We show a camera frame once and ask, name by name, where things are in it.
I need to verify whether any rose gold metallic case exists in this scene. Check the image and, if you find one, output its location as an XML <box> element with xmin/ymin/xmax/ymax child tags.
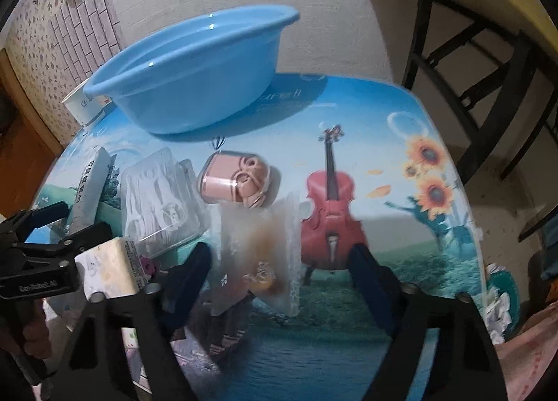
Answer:
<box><xmin>196</xmin><ymin>150</ymin><xmax>274</xmax><ymax>210</ymax></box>

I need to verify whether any white paper cup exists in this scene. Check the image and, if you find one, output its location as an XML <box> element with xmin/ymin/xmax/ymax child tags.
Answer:
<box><xmin>61</xmin><ymin>78</ymin><xmax>115</xmax><ymax>127</ymax></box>

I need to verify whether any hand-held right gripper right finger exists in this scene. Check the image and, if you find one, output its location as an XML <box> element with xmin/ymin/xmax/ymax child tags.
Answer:
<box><xmin>347</xmin><ymin>243</ymin><xmax>512</xmax><ymax>401</ymax></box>

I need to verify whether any clear floss pick box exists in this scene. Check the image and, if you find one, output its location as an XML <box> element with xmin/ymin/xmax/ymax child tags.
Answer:
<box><xmin>119</xmin><ymin>147</ymin><xmax>211</xmax><ymax>259</ymax></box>

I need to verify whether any cream box with label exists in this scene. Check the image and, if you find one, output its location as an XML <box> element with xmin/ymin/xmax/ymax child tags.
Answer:
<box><xmin>74</xmin><ymin>237</ymin><xmax>156</xmax><ymax>302</ymax></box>

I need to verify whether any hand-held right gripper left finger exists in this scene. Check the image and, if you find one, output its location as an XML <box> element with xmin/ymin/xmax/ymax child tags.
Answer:
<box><xmin>53</xmin><ymin>242</ymin><xmax>214</xmax><ymax>401</ymax></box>

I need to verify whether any teal and white cloth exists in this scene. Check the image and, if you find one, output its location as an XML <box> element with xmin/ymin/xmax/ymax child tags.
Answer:
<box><xmin>483</xmin><ymin>263</ymin><xmax>525</xmax><ymax>346</ymax></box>

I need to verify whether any grey long carton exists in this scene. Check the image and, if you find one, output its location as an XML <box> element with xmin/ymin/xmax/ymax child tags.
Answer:
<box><xmin>67</xmin><ymin>146</ymin><xmax>116</xmax><ymax>238</ymax></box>

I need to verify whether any black metal desk frame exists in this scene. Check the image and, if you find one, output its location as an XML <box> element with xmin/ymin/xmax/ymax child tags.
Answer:
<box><xmin>400</xmin><ymin>0</ymin><xmax>558</xmax><ymax>241</ymax></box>

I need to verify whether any wooden door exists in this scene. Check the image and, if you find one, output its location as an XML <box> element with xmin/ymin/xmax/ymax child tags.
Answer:
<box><xmin>0</xmin><ymin>47</ymin><xmax>67</xmax><ymax>219</ymax></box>

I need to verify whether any pink blanket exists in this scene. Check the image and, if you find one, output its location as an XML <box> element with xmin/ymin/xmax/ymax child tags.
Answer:
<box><xmin>496</xmin><ymin>300</ymin><xmax>558</xmax><ymax>401</ymax></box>

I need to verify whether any clear snack packet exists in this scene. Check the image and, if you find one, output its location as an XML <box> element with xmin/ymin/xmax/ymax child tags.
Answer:
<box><xmin>209</xmin><ymin>193</ymin><xmax>304</xmax><ymax>315</ymax></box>

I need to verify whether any blue plastic basin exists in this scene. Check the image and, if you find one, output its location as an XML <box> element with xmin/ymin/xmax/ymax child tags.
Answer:
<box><xmin>82</xmin><ymin>6</ymin><xmax>301</xmax><ymax>136</ymax></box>

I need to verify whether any person's left hand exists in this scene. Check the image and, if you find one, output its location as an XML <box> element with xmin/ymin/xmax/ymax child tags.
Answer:
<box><xmin>20</xmin><ymin>303</ymin><xmax>50</xmax><ymax>359</ymax></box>

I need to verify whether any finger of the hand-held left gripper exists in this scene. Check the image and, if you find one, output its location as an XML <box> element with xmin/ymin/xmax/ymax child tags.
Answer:
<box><xmin>12</xmin><ymin>221</ymin><xmax>116</xmax><ymax>257</ymax></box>
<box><xmin>0</xmin><ymin>201</ymin><xmax>71</xmax><ymax>245</ymax></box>

